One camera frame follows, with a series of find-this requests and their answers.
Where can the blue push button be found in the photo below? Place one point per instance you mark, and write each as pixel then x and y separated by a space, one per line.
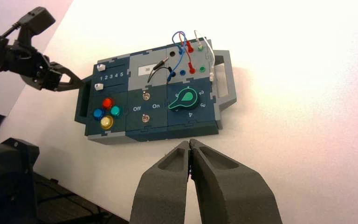
pixel 98 114

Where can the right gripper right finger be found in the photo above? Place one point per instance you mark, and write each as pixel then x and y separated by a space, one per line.
pixel 228 194

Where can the green rotary knob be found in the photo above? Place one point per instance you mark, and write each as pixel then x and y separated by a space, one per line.
pixel 185 99

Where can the metal toggle switch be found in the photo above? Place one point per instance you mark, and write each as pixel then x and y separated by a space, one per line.
pixel 146 96
pixel 145 117

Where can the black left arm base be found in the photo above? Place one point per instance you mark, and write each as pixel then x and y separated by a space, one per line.
pixel 3 179

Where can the small white display window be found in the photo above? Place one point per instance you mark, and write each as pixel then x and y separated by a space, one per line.
pixel 148 70

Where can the green banana socket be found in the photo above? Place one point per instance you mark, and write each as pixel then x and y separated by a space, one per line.
pixel 200 48
pixel 202 69

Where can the white slider knob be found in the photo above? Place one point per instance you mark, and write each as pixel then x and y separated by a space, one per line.
pixel 98 87
pixel 101 67

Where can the yellow push button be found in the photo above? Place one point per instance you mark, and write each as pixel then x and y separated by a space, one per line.
pixel 106 122

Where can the grey and blue control box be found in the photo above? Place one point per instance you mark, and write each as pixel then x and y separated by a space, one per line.
pixel 157 122

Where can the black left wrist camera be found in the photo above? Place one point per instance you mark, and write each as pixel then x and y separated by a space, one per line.
pixel 37 20

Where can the red push button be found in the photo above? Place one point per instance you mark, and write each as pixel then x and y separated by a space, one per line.
pixel 107 103

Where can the teal push button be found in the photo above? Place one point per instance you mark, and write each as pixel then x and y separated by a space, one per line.
pixel 116 111

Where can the blue banana socket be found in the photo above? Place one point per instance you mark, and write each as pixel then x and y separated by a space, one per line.
pixel 182 73

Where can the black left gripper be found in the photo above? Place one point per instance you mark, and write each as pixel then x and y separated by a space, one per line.
pixel 30 69

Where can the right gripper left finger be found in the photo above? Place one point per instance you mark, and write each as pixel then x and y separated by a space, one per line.
pixel 163 191

